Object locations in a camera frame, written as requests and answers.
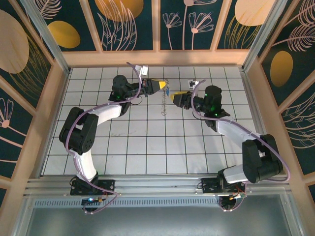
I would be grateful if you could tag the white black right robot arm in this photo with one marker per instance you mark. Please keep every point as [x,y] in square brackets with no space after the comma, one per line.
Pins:
[229,129]

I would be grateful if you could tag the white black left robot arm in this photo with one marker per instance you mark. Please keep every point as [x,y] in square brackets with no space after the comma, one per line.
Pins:
[108,111]

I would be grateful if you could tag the grey vented metal strip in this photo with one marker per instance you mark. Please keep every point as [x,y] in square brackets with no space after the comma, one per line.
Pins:
[157,202]

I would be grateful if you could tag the small controller board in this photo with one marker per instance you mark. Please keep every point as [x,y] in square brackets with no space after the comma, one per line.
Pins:
[93,200]

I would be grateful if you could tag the grey metal sheet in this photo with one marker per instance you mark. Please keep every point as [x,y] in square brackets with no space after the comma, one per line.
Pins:
[157,221]

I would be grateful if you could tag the wall panel with pink flowers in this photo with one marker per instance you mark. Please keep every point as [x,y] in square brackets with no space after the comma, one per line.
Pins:
[12,137]
[177,37]

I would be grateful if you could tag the aluminium side rail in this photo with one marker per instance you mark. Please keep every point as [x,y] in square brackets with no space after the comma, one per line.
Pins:
[259,123]

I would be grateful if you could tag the wall panel with orange circle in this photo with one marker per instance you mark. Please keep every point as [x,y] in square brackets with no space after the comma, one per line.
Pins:
[145,24]

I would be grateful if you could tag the wall panel cream circle grass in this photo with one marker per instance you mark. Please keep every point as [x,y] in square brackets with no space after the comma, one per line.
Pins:
[236,37]
[14,49]

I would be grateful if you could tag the wall panel with mustard oval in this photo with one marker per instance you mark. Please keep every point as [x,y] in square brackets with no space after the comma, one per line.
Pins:
[83,24]

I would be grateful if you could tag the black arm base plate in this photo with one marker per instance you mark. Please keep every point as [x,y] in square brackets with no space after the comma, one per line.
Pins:
[209,185]
[108,186]

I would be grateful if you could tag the aluminium corner post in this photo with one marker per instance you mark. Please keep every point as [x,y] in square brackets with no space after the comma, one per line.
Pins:
[262,37]
[48,37]

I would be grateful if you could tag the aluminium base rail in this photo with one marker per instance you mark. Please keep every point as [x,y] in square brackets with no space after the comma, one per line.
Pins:
[157,183]

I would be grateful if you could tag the wall panel mustard oval leaves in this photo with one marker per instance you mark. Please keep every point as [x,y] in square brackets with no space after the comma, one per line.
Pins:
[295,61]

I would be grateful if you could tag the wall panel with pink leaves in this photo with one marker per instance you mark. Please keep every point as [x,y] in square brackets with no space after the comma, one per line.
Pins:
[302,137]

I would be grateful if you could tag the dark wall panel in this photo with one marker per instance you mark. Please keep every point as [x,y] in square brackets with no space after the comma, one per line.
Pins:
[312,196]
[2,196]

